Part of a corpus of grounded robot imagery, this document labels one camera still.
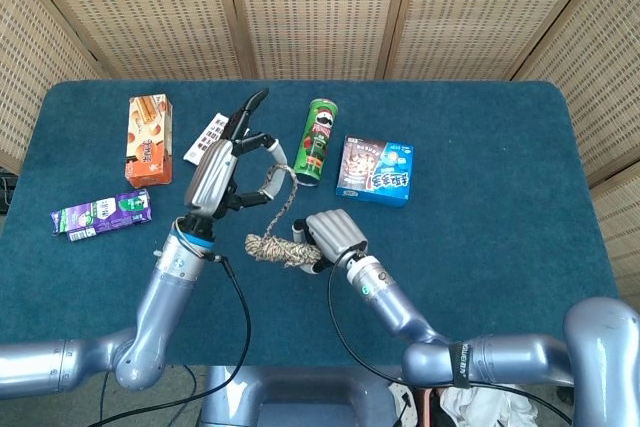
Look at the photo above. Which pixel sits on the white power strip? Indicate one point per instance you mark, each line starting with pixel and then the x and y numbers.
pixel 400 399

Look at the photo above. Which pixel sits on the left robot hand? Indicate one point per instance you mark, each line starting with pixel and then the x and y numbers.
pixel 212 177

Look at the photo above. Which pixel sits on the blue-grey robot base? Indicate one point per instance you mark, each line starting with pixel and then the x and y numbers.
pixel 300 397

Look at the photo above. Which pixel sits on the green Pringles can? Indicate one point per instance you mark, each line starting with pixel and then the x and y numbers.
pixel 315 147

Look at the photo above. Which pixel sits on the white cloth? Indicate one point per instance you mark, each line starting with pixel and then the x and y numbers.
pixel 480 407

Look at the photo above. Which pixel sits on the blue carpet table cover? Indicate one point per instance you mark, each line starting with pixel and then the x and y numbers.
pixel 500 247

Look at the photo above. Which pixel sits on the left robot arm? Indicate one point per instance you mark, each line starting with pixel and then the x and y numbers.
pixel 160 307

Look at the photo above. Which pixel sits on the black device on floor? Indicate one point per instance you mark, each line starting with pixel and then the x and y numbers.
pixel 6 192

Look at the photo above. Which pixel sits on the orange wafer box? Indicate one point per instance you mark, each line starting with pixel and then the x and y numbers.
pixel 149 147

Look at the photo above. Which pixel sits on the woven folding screen panel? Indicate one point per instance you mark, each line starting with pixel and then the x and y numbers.
pixel 600 72
pixel 30 47
pixel 150 7
pixel 480 7
pixel 320 7

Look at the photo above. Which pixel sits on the purple green carton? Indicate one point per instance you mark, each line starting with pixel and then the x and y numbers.
pixel 102 214

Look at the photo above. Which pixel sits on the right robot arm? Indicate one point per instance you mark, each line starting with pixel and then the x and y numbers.
pixel 510 357

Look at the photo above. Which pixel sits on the blue brown cookie box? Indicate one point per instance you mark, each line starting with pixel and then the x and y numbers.
pixel 375 172

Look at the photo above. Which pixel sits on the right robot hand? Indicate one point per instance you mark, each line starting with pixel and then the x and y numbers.
pixel 337 232

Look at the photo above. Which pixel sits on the white box with coloured squares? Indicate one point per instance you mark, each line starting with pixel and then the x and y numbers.
pixel 207 132

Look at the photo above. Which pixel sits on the orange stool frame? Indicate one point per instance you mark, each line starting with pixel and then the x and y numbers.
pixel 428 409

